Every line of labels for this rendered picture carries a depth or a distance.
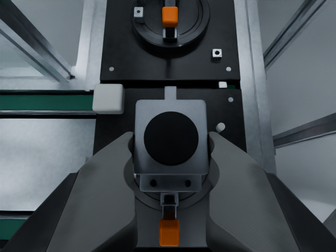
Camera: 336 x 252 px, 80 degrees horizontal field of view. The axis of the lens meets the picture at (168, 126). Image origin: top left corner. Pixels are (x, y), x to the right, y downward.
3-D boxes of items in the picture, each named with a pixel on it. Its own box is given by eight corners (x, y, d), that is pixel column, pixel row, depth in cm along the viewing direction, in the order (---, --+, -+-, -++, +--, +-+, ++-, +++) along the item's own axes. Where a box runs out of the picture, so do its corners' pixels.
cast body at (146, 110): (196, 188, 17) (215, 200, 10) (144, 188, 17) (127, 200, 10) (194, 94, 19) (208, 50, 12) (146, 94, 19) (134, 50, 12)
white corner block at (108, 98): (126, 117, 35) (120, 110, 31) (99, 117, 35) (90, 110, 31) (127, 92, 36) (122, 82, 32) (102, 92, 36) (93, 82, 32)
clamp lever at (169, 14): (176, 39, 33) (178, 22, 25) (163, 39, 33) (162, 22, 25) (176, 16, 32) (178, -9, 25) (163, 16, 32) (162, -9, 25)
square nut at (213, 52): (220, 60, 35) (222, 57, 34) (211, 60, 35) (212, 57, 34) (220, 52, 35) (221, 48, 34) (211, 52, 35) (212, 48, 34)
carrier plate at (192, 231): (250, 244, 30) (256, 249, 28) (89, 242, 30) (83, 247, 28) (237, 93, 36) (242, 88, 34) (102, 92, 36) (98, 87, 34)
